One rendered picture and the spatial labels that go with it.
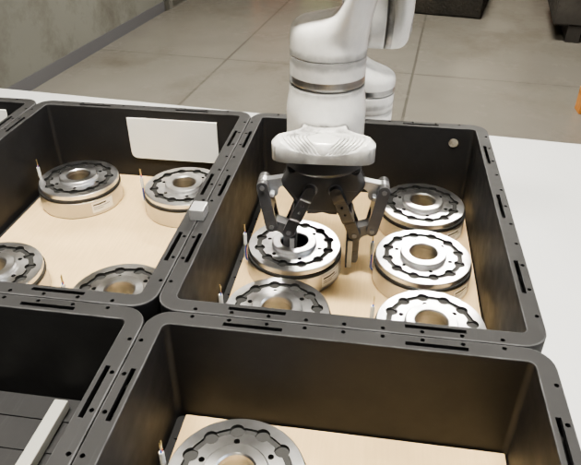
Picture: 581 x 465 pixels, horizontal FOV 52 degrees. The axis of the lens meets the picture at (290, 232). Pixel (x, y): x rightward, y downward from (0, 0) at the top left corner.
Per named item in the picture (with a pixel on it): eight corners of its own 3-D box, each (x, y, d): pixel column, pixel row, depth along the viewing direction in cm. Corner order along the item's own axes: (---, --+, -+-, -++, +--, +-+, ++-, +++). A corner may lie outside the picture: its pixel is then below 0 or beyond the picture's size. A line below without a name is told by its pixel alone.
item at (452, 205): (385, 183, 79) (385, 179, 79) (464, 192, 77) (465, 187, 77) (375, 223, 71) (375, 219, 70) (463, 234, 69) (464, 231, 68)
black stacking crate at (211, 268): (257, 191, 86) (254, 116, 80) (469, 207, 83) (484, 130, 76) (171, 410, 54) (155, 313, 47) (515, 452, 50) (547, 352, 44)
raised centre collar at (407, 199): (403, 191, 76) (404, 187, 76) (443, 196, 75) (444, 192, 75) (399, 211, 72) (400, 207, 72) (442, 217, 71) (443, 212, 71)
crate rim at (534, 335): (254, 128, 81) (254, 112, 80) (482, 142, 77) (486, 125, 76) (155, 330, 48) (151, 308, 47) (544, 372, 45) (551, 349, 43)
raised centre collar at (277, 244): (274, 231, 69) (274, 226, 68) (317, 232, 68) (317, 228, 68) (269, 256, 64) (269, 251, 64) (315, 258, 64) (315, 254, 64)
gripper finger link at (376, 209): (381, 186, 60) (359, 232, 63) (397, 192, 60) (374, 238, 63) (380, 173, 62) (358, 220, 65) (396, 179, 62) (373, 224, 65)
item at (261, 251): (254, 221, 71) (254, 217, 71) (340, 225, 70) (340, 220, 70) (243, 273, 63) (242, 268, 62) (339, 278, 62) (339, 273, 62)
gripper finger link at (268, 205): (268, 170, 63) (286, 216, 66) (252, 173, 63) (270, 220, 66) (265, 182, 61) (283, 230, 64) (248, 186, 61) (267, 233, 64)
